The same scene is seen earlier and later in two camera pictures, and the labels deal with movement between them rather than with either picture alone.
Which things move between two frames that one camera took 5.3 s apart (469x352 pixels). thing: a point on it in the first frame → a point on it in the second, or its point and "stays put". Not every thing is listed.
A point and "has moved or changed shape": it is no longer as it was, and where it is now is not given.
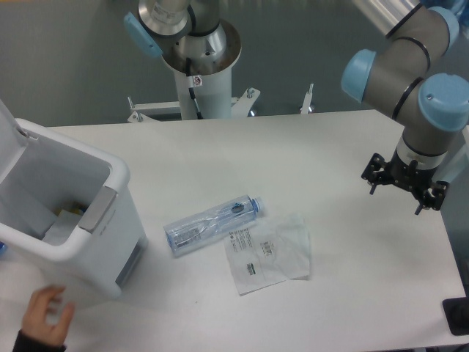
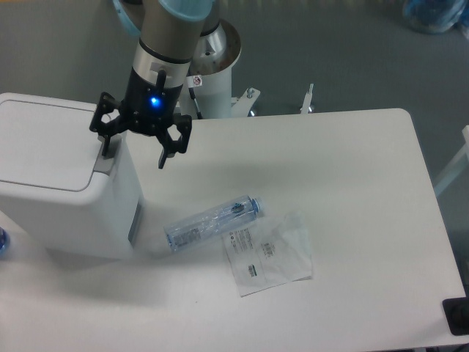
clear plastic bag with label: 273,251 stays put
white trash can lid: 13,142 has moved or changed shape
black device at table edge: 456,312 stays put
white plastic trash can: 67,220 has moved or changed shape
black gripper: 409,174 → 149,108
